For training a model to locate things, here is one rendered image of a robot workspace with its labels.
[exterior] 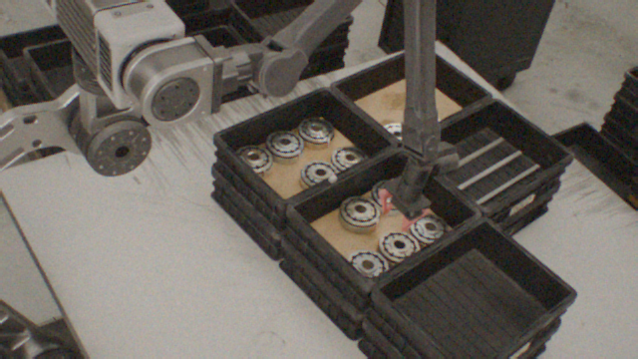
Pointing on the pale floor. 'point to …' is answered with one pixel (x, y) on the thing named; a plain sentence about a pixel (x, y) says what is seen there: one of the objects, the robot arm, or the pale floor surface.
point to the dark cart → (479, 33)
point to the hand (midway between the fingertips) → (396, 219)
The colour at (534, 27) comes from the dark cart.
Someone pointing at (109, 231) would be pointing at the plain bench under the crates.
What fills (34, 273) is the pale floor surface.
